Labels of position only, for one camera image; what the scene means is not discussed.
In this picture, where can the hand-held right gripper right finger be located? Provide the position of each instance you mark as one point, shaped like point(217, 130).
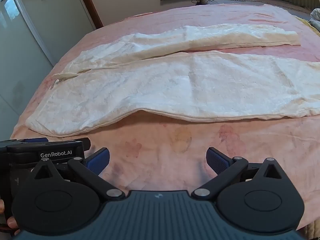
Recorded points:
point(218, 160)

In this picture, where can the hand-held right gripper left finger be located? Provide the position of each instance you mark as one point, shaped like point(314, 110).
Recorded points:
point(98, 162)

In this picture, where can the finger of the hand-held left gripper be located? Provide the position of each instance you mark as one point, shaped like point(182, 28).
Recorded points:
point(30, 150)

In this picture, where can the white fleece pants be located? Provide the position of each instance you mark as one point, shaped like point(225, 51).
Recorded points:
point(175, 87)

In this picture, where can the person's left hand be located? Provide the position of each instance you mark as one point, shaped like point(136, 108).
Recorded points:
point(12, 222)

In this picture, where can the pink floral blanket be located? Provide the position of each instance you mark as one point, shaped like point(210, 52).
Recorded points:
point(162, 145)

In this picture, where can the frosted glass wardrobe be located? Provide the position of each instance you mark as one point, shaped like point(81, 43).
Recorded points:
point(30, 30)

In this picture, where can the grey striped pillow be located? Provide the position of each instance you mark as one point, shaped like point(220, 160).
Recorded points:
point(250, 0)

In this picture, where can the pile of light clothes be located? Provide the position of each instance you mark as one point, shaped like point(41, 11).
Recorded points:
point(315, 20)

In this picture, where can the brown wooden door frame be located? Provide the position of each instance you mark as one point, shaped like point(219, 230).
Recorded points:
point(90, 3)

